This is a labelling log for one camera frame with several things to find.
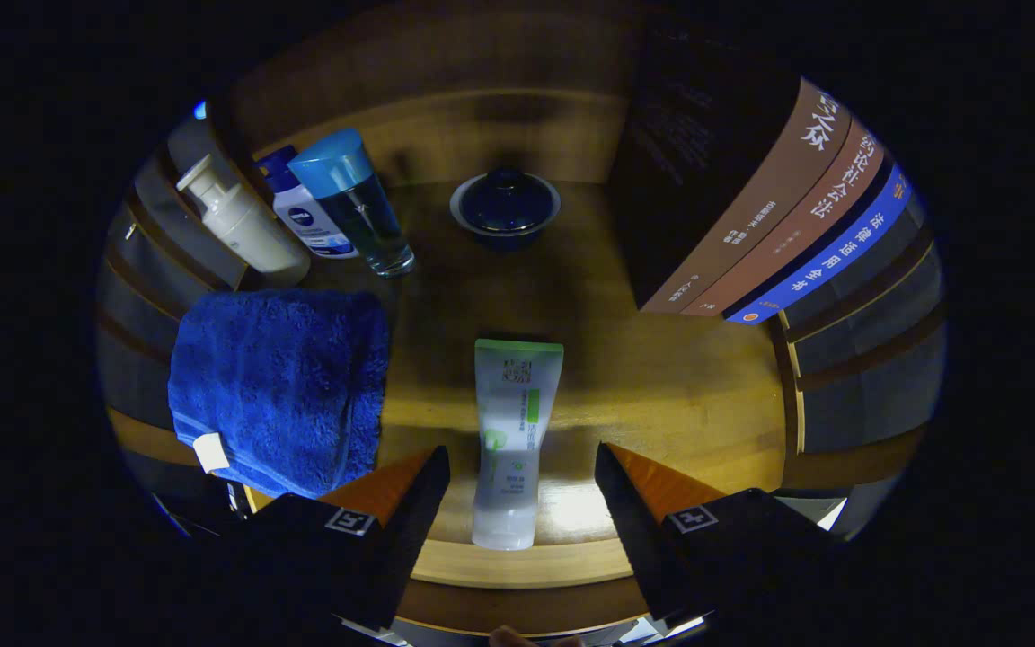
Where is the reddish brown book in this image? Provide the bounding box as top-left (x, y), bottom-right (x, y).
top-left (681, 117), bottom-right (887, 317)

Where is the blue book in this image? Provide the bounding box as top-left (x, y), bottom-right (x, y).
top-left (724, 162), bottom-right (916, 326)

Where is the white pump bottle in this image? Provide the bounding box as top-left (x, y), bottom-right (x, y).
top-left (176, 155), bottom-right (312, 288)

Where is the white lotion bottle blue cap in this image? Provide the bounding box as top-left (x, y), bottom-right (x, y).
top-left (257, 146), bottom-right (361, 261)

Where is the wooden cabinet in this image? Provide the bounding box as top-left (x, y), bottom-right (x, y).
top-left (95, 0), bottom-right (945, 639)

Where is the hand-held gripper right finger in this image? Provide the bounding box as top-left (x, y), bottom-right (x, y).
top-left (595, 442), bottom-right (842, 630)

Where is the white tube with green label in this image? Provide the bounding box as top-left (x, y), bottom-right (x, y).
top-left (471, 339), bottom-right (565, 551)

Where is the wooden countertop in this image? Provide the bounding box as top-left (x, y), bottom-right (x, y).
top-left (109, 175), bottom-right (797, 591)

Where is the dark blue lidded teacup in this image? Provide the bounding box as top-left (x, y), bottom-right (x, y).
top-left (449, 166), bottom-right (562, 253)

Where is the clear bottle teal cap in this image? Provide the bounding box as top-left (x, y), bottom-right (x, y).
top-left (287, 129), bottom-right (417, 279)

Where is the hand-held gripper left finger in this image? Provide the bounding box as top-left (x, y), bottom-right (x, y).
top-left (203, 445), bottom-right (452, 632)

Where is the blue folded towel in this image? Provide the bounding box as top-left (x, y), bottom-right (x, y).
top-left (167, 288), bottom-right (391, 500)

